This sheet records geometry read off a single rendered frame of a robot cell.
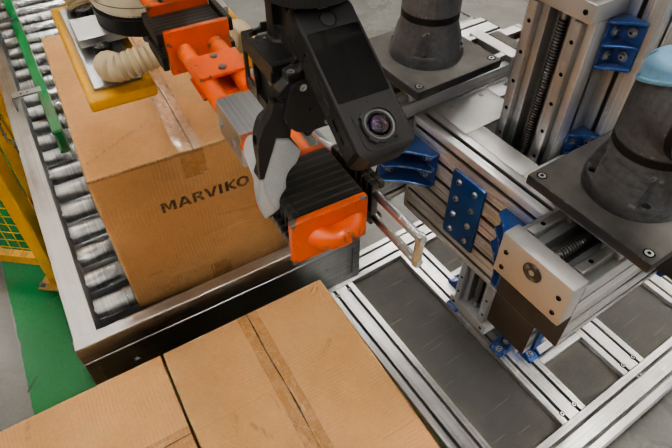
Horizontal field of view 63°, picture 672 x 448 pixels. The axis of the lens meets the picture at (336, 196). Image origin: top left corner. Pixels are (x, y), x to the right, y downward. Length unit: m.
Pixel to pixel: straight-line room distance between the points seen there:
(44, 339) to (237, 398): 1.05
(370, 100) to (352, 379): 0.91
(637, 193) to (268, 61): 0.62
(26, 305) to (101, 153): 1.18
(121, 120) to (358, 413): 0.76
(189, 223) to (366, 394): 0.52
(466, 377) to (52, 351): 1.32
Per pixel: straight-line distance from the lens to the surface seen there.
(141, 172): 1.10
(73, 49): 1.03
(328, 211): 0.46
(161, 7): 0.79
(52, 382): 2.03
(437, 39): 1.12
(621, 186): 0.89
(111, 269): 1.48
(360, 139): 0.36
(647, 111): 0.83
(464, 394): 1.61
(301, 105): 0.42
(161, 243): 1.24
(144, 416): 1.25
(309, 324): 1.29
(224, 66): 0.66
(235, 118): 0.58
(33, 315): 2.21
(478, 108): 1.21
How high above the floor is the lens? 1.63
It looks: 44 degrees down
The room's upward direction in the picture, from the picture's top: straight up
